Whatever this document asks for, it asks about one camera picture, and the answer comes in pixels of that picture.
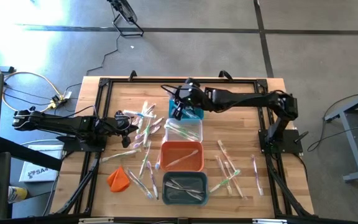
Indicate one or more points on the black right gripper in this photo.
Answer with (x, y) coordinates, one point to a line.
(197, 99)

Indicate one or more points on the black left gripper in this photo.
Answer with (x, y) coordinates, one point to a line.
(110, 128)

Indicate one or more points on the blue toothbrush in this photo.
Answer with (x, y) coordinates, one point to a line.
(158, 163)
(139, 183)
(143, 114)
(194, 115)

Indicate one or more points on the green toothbrush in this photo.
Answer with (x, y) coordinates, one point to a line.
(147, 133)
(221, 183)
(120, 155)
(145, 160)
(182, 130)
(140, 126)
(182, 134)
(183, 127)

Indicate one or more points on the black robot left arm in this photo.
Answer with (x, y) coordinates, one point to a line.
(67, 123)

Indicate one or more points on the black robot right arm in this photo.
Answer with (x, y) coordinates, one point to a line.
(244, 98)

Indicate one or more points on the bright blue plastic bin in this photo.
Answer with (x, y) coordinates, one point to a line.
(201, 113)

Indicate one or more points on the clear translucent plastic bin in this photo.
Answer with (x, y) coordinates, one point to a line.
(172, 138)

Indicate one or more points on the orange plastic bin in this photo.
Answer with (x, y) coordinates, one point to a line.
(172, 149)

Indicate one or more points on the orange folded cloth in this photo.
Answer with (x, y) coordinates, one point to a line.
(118, 182)

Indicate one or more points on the yellow power plug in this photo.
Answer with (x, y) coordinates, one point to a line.
(56, 102)

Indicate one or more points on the dark slate plastic bin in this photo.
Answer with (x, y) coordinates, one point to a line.
(169, 199)

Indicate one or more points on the white printed box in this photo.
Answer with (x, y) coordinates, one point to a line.
(39, 174)

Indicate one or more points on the black floor fan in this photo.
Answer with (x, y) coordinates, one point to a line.
(126, 11)

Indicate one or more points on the yellow white can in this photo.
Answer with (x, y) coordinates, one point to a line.
(17, 194)

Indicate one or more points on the black aluminium table frame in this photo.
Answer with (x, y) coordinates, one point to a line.
(141, 81)

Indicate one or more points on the white metal bracket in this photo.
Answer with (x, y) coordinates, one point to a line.
(269, 221)
(95, 221)

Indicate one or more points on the grey metal table frame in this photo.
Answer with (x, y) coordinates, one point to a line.
(354, 146)

